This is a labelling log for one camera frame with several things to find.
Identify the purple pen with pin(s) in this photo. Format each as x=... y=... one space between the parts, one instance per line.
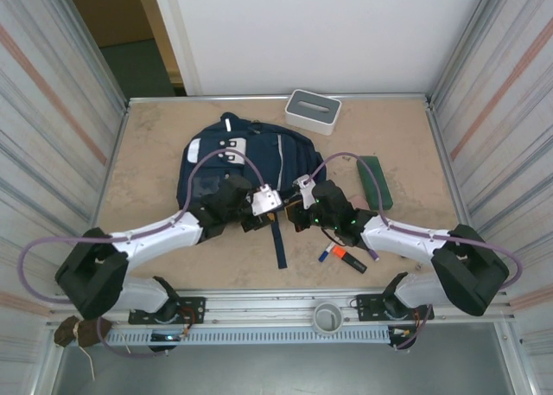
x=373 y=255

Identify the thin aluminium table edge rail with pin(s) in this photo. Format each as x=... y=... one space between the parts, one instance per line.
x=216 y=97

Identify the white tissue box grey top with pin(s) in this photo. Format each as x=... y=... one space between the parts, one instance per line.
x=313 y=110

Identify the brown wooden door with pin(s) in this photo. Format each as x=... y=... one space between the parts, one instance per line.
x=108 y=10

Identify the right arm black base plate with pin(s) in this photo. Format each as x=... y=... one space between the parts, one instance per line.
x=367 y=308

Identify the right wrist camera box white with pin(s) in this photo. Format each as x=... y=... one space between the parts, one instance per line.
x=307 y=192

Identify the dark green pencil case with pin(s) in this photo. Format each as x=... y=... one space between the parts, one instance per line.
x=380 y=192

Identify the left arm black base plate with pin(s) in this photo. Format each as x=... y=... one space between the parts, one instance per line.
x=194 y=308

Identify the brown cloth bundle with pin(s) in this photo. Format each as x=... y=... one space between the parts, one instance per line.
x=65 y=332

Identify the wide aluminium mounting rail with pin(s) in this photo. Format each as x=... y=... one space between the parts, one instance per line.
x=268 y=304

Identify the white marker with blue cap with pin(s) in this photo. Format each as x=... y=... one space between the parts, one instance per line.
x=325 y=256

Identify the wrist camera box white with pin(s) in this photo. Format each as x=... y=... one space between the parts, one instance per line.
x=307 y=192
x=267 y=200

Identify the black highlighter with orange cap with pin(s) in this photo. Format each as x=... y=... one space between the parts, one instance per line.
x=352 y=262

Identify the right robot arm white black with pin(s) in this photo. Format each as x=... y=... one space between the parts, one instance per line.
x=397 y=239

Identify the navy blue student backpack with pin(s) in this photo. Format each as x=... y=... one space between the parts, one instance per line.
x=259 y=153

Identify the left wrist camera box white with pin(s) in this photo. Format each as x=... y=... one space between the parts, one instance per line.
x=267 y=200

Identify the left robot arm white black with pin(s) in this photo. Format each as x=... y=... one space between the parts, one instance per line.
x=160 y=235

